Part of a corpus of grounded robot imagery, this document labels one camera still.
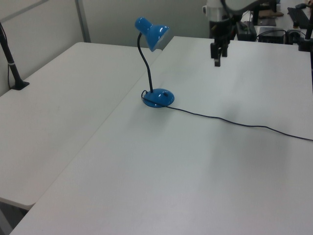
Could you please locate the blue gooseneck desk lamp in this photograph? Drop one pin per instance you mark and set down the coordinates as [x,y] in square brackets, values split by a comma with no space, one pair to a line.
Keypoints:
[155,34]

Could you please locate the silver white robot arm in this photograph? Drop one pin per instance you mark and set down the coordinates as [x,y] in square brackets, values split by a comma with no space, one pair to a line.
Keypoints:
[215,9]

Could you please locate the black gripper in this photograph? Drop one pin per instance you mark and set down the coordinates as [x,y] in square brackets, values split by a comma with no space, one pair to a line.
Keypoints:
[221,30]

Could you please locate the brown flat object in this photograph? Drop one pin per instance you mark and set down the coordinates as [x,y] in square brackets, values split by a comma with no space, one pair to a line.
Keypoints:
[271,14]

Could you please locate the black keyboard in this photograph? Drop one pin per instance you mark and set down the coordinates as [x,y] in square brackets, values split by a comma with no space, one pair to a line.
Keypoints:
[299,16]

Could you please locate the black clamp stand pole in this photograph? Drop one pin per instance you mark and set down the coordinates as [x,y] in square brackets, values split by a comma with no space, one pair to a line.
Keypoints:
[306,36]

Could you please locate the black computer mouse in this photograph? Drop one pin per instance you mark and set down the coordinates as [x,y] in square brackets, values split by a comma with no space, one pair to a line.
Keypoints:
[300,6]

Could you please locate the black box with green light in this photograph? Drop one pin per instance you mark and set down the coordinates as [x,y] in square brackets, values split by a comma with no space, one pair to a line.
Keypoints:
[245,30]

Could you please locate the black electronic device box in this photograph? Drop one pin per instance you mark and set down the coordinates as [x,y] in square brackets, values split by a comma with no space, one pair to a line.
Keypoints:
[271,35]

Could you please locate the black upright post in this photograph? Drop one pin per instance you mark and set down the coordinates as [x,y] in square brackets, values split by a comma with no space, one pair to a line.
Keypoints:
[255,14]

